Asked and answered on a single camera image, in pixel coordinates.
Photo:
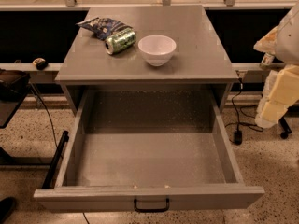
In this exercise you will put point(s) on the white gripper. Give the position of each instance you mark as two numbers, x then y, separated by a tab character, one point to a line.
289	40

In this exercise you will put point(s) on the green soda can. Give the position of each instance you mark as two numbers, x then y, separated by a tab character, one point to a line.
120	41

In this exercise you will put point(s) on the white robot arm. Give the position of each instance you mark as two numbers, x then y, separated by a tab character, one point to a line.
287	48

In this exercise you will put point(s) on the grey open top drawer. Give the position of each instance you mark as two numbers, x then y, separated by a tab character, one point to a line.
148	145

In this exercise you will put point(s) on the black rolling stand leg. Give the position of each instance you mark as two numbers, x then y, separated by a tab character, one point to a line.
286	130

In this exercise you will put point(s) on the grey cabinet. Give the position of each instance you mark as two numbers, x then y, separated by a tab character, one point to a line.
199	58

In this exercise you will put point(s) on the white bowl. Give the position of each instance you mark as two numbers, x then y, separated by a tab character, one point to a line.
157	49

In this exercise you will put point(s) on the blue chip bag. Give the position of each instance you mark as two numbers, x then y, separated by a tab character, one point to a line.
103	27

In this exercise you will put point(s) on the small black yellow device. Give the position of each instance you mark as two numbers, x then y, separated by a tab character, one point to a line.
40	63

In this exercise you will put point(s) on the black tray table left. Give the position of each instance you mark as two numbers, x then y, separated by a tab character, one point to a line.
14	86

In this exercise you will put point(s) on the black drawer handle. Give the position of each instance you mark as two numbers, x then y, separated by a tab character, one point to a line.
151	206

